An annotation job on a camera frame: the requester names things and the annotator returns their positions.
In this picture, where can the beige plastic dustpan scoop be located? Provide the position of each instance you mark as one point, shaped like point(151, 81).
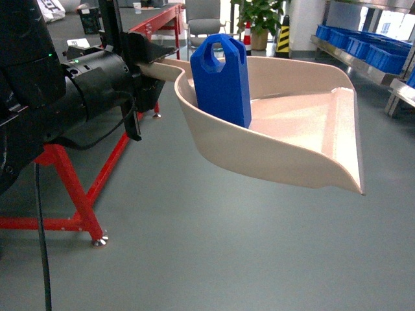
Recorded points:
point(304, 129)

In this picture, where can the steel shelf rack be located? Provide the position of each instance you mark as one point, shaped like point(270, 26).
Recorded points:
point(402, 94)

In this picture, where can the potted green plant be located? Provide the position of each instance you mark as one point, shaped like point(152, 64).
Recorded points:
point(264, 17)

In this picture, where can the red table frame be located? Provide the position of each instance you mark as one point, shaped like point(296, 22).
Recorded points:
point(84, 219)

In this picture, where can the yellow black striped bollard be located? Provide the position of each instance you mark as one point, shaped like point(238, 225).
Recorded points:
point(282, 47)

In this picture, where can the red white traffic cone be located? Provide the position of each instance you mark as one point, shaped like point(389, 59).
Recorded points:
point(247, 39)

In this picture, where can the white cup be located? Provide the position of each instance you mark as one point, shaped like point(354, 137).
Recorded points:
point(137, 7)

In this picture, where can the grey chair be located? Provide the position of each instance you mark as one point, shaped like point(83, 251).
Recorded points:
point(202, 20)

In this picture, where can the blue bin on shelf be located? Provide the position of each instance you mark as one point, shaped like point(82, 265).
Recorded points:
point(389, 59)

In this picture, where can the blue plastic block part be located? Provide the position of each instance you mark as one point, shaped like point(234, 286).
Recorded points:
point(220, 74)

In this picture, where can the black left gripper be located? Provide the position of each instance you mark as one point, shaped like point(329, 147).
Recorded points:
point(106, 77)

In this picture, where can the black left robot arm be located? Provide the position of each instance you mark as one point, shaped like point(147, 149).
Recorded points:
point(42, 98)

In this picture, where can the black box on table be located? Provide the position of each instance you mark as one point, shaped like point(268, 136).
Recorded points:
point(90, 19)

